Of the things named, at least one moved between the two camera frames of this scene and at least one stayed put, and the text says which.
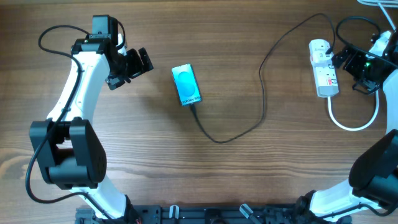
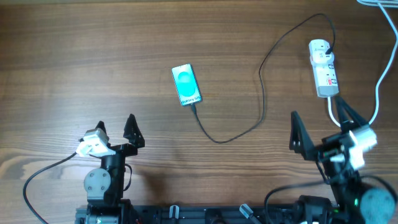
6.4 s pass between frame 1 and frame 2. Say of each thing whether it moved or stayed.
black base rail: stayed
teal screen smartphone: stayed
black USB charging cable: stayed
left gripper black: moved
